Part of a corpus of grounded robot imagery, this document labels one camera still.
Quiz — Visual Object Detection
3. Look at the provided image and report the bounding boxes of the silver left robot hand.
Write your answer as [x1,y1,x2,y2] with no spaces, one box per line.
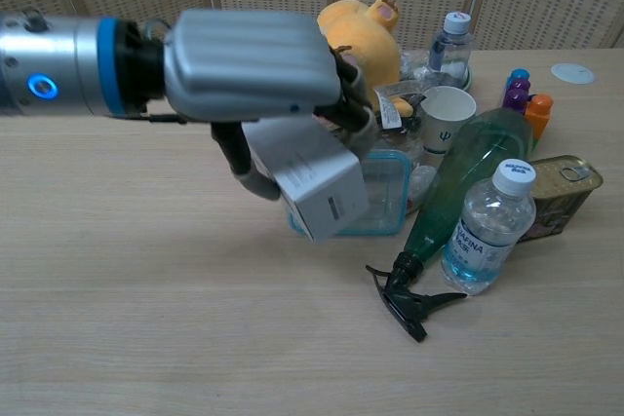
[163,8,379,203]

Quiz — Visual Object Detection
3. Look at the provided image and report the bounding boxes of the white cardboard box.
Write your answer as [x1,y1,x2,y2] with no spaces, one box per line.
[242,116,371,246]

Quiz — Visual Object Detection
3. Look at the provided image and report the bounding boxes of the yellow plush toy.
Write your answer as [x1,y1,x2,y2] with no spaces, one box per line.
[316,0,415,118]

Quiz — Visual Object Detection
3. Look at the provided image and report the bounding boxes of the clear container with blue lid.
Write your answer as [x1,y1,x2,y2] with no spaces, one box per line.
[286,149,411,239]

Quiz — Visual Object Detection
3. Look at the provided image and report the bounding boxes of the small clear water bottle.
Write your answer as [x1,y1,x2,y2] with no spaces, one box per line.
[427,12,475,90]

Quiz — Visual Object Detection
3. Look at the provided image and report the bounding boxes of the white paper cup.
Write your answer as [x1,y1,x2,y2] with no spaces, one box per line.
[420,85,477,156]

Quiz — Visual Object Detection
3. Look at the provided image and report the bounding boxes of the crumpled clear plastic wrap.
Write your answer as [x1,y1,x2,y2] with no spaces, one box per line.
[403,135,439,215]

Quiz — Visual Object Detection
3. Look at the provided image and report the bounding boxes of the green spray bottle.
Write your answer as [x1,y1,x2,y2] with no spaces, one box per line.
[365,107,534,344]

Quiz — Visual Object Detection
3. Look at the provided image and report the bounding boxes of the blue capped small bottle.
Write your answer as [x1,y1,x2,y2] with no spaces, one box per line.
[505,67,527,92]

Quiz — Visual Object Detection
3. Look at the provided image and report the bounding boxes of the purple capped small bottle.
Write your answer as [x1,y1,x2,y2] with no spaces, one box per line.
[501,87,529,115]
[509,71,531,95]

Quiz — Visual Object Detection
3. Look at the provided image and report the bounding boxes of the water bottle with blue liquid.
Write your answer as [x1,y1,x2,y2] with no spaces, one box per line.
[440,159,537,296]

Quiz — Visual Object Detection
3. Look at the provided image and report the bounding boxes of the white round table grommet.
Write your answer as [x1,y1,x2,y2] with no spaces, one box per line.
[550,62,597,85]

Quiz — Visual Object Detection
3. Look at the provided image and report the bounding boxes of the rectangular metal food can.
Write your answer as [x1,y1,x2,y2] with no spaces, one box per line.
[517,154,605,244]

